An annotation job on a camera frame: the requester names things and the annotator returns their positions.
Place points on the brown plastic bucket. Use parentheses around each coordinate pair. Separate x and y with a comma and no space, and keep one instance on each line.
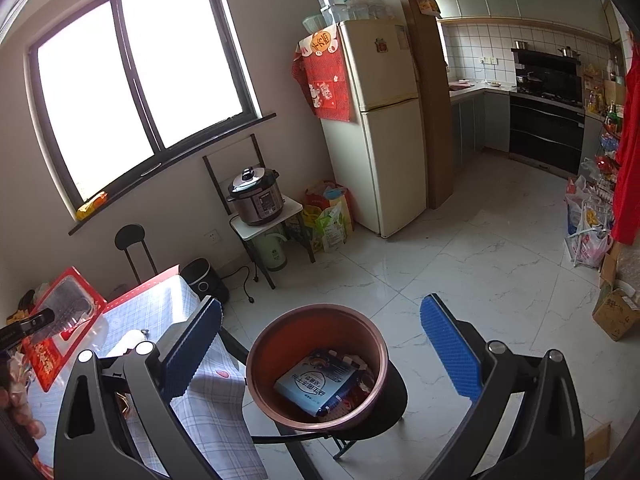
(280,395)

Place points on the cardboard box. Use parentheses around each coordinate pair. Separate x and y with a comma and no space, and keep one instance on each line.
(617,315)

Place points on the steel pot with lid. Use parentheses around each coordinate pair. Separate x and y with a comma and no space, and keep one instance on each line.
(569,52)

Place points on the small steel pot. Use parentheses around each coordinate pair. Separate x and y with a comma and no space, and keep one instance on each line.
(521,45)

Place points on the silver black pressure cooker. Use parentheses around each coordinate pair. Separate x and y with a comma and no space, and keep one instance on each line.
(257,200)

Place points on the clear green container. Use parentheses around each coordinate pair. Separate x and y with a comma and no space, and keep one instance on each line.
(314,24)

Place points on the green white sack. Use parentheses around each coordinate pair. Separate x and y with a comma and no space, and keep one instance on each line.
(335,227)

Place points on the green white kettle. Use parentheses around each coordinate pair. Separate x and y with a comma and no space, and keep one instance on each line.
(270,252)

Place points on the white top black frame rack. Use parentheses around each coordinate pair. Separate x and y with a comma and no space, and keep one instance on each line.
(295,207)

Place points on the red printed fridge cloth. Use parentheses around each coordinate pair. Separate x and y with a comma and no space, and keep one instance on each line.
(325,80)

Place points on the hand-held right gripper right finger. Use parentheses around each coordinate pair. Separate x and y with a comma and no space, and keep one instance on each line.
(450,345)

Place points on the shelf of bottles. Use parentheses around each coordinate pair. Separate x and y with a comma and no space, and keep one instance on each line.
(600,95)

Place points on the grey kitchen base cabinet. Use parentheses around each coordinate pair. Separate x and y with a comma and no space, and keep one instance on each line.
(470,120)

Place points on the red shopping bag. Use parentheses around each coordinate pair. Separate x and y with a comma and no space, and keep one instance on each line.
(327,192)

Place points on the brown snack wrapper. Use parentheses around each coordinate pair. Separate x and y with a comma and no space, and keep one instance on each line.
(362,380)

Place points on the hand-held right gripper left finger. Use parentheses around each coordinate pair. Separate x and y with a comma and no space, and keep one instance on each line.
(195,345)

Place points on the wooden door frame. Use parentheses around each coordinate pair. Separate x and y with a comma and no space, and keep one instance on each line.
(425,110)

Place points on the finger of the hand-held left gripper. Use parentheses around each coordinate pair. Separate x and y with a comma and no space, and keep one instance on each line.
(25,327)

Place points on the black floor appliance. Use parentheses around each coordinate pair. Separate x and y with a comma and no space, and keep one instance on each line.
(202,280)

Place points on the cream two door fridge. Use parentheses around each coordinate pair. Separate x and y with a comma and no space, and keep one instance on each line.
(385,160)

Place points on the yellow orange packet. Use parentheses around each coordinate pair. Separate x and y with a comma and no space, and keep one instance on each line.
(92,205)

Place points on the red hanging cloth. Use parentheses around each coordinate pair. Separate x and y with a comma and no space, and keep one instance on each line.
(629,160)

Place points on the stacked white storage boxes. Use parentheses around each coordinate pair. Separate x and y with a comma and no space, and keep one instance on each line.
(330,5)

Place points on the wall socket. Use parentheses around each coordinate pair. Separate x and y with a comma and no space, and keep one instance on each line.
(213,236)

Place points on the red package with clear tray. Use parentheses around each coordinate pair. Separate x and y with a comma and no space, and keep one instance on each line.
(60,355)

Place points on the black round stool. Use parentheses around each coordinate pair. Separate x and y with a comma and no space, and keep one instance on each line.
(392,400)

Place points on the rack of bagged goods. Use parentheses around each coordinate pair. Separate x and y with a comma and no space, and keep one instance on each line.
(590,230)

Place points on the dark framed window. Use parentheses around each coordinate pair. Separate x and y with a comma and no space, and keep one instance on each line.
(150,60)

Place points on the yellow green bag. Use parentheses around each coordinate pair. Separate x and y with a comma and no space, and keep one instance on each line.
(311,230)

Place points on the black integrated stove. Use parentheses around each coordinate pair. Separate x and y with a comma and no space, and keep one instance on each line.
(545,130)

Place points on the blue tissue packet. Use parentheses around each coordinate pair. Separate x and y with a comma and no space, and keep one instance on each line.
(315,382)

